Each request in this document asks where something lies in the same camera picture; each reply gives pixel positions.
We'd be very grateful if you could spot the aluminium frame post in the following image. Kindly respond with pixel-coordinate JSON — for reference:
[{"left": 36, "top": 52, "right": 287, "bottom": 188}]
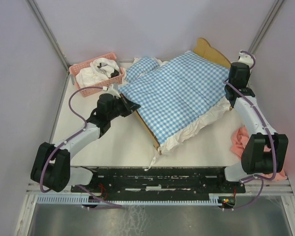
[
  {"left": 248, "top": 0, "right": 286, "bottom": 54},
  {"left": 25, "top": 0, "right": 70, "bottom": 71}
]

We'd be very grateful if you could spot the aluminium frame post right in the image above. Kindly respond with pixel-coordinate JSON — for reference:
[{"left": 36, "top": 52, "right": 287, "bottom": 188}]
[{"left": 248, "top": 0, "right": 286, "bottom": 54}]

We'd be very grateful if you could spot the pink plastic basket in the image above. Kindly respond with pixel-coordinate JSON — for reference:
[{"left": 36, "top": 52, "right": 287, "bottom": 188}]
[{"left": 69, "top": 53, "right": 125, "bottom": 97}]

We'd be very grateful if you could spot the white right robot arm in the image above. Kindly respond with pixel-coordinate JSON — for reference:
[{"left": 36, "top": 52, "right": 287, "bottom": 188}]
[{"left": 215, "top": 62, "right": 289, "bottom": 192}]

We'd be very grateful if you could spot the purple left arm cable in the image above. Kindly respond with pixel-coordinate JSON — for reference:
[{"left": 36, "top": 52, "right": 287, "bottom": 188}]
[{"left": 39, "top": 86, "right": 109, "bottom": 193}]

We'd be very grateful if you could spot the blue gingham pillow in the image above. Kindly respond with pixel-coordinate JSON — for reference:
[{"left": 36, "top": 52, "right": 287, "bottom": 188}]
[{"left": 125, "top": 57, "right": 161, "bottom": 83}]

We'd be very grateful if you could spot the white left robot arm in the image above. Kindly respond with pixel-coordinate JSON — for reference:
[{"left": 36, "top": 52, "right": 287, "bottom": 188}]
[{"left": 30, "top": 93, "right": 140, "bottom": 192}]

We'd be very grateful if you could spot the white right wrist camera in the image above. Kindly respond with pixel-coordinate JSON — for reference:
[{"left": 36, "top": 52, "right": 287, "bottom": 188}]
[{"left": 237, "top": 50, "right": 256, "bottom": 70}]

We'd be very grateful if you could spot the pink cloth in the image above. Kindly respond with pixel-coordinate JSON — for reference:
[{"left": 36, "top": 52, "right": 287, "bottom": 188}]
[{"left": 230, "top": 126, "right": 287, "bottom": 181}]

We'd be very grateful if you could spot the wooden pet bed frame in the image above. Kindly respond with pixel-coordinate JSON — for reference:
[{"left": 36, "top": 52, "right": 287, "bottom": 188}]
[{"left": 135, "top": 37, "right": 231, "bottom": 155}]

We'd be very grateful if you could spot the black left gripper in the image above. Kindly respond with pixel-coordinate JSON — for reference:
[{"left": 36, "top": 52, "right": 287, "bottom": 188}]
[{"left": 107, "top": 93, "right": 140, "bottom": 120}]

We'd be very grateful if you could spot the white slotted cable duct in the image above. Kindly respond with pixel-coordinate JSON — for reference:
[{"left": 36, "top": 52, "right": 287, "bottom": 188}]
[{"left": 36, "top": 194, "right": 222, "bottom": 206}]

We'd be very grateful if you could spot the aluminium frame post left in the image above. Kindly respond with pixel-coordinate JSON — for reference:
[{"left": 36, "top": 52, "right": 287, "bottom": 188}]
[{"left": 25, "top": 0, "right": 70, "bottom": 71}]

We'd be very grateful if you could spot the blue gingham mattress pad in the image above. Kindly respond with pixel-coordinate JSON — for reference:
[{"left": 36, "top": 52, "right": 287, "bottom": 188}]
[{"left": 118, "top": 50, "right": 233, "bottom": 173}]

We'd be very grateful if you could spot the white cloth in basket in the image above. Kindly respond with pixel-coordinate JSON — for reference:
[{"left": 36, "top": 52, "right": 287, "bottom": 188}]
[{"left": 76, "top": 58, "right": 120, "bottom": 88}]

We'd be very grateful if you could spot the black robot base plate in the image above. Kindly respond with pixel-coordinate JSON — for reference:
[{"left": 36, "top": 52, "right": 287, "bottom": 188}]
[{"left": 85, "top": 167, "right": 246, "bottom": 200}]

